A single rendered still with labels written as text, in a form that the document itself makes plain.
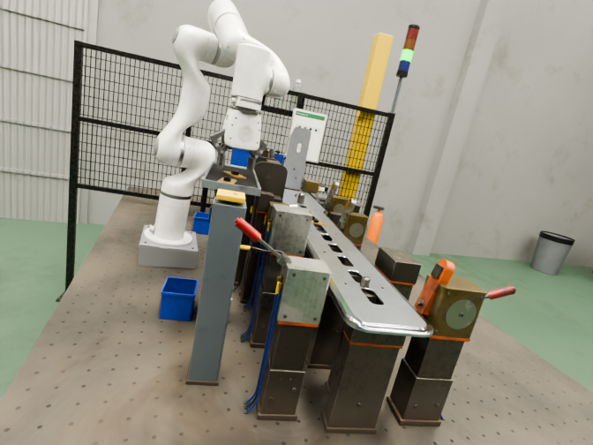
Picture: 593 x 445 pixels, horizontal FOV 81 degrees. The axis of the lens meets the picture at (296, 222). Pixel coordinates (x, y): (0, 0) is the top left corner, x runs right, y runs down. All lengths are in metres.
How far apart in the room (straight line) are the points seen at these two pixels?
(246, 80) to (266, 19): 3.16
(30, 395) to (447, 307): 0.88
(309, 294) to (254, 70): 0.58
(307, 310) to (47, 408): 0.55
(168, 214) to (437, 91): 4.12
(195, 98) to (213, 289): 0.80
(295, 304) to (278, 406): 0.25
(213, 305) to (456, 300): 0.53
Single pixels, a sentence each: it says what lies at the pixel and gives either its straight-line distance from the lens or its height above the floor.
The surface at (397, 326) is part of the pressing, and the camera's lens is 0.72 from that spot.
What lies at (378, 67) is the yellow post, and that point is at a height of 1.80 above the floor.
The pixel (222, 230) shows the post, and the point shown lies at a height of 1.08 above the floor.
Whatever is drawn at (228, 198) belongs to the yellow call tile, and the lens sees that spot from 0.73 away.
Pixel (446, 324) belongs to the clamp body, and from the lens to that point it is 0.86.
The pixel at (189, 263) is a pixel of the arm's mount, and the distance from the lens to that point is 1.49.
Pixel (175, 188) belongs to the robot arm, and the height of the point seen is 1.01.
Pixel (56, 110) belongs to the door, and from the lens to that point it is 4.00.
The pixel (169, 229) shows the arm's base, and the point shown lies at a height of 0.84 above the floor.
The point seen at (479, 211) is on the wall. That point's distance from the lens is 5.91.
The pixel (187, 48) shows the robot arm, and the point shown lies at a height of 1.51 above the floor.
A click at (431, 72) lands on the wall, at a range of 4.96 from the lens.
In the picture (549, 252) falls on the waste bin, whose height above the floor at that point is 0.33.
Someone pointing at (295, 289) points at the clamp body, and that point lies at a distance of 0.70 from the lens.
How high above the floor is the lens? 1.31
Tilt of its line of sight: 14 degrees down
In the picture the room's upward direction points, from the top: 12 degrees clockwise
